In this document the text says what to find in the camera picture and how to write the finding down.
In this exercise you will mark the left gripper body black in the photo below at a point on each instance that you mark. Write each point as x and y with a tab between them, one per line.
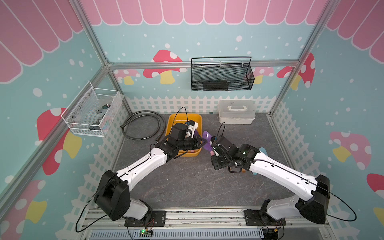
189	143

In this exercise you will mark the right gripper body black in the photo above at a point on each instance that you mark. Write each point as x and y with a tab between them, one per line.
217	162

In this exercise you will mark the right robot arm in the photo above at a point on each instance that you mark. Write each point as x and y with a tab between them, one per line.
311	194

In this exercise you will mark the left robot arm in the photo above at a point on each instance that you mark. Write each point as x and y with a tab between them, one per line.
113	193

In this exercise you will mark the yellow plastic storage box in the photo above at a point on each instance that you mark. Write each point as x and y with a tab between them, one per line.
176	125

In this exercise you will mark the blue shovel left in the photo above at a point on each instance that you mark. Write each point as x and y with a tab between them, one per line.
263	150

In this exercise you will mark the black connector box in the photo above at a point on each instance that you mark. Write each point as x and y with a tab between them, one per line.
270	234

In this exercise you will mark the white lidded plastic case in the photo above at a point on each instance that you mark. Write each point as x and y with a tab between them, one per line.
236	112

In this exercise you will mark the green lit circuit board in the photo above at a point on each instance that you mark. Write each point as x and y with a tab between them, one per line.
146	234

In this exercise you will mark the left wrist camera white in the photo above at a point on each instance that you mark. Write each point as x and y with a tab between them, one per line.
190	124

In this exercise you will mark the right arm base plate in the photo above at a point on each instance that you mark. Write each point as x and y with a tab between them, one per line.
256	218

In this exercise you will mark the black wire mesh basket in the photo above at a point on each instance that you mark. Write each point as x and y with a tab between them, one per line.
221	74

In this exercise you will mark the aluminium front rail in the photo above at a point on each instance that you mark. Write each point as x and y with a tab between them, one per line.
183	218

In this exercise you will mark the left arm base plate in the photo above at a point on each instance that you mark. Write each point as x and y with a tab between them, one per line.
151	219

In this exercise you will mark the white wire mesh basket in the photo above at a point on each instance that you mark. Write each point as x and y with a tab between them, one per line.
93	111

